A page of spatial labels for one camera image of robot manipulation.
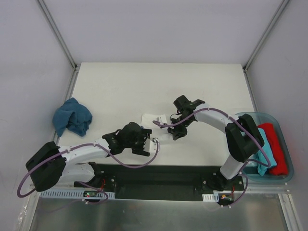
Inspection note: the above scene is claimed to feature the right slotted cable duct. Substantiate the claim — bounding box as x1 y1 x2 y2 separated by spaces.
202 193 219 203

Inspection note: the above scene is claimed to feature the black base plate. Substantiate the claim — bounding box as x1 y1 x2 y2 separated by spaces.
72 162 248 201

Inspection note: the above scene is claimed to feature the red rolled t shirt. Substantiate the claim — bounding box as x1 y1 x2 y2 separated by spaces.
254 123 288 176

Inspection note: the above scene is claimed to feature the left slotted cable duct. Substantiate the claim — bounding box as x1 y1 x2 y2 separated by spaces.
40 189 106 200

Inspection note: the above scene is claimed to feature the teal plastic bin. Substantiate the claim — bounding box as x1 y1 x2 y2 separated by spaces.
242 112 294 183

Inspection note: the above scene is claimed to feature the cyan rolled t shirt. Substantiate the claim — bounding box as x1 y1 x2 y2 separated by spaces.
254 128 277 176

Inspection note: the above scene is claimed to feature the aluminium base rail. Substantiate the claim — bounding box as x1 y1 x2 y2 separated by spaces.
30 184 37 191

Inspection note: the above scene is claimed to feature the slotted cable duct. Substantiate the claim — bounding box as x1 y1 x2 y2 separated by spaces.
40 189 106 200
202 193 219 203

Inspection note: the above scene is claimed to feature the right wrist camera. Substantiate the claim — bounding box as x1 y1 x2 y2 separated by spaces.
156 116 164 124

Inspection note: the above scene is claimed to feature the aluminium frame post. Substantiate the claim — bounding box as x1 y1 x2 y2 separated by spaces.
36 0 78 71
243 0 291 73

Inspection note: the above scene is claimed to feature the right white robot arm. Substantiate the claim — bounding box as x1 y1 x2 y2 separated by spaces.
167 95 264 190

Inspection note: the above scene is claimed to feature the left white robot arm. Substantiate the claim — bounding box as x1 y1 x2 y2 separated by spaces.
26 122 157 192

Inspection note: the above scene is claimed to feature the right aluminium frame post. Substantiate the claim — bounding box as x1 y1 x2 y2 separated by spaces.
243 0 291 73

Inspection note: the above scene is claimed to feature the white printed t shirt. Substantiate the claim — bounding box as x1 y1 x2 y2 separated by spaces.
141 113 176 141

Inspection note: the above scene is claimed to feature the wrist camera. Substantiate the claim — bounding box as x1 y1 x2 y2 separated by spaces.
156 116 164 124
143 138 160 153

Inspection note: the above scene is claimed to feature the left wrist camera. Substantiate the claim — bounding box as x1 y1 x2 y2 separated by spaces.
143 138 160 153

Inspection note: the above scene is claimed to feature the dark blue t shirt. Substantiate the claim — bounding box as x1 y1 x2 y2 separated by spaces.
52 98 93 137

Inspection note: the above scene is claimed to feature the left aluminium frame post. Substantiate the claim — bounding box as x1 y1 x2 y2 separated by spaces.
36 0 78 71

